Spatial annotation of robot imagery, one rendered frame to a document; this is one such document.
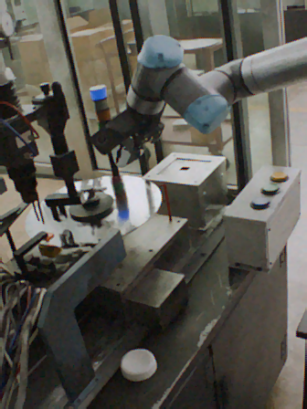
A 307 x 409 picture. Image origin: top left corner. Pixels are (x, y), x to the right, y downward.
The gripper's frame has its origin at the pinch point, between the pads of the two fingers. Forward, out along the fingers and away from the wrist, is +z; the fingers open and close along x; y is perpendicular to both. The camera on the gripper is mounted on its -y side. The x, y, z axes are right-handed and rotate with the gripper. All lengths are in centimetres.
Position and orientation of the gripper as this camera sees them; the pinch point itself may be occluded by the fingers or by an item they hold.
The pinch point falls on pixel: (117, 163)
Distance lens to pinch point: 109.5
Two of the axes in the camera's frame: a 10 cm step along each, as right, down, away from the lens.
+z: -2.5, 5.1, 8.2
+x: -6.2, -7.4, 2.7
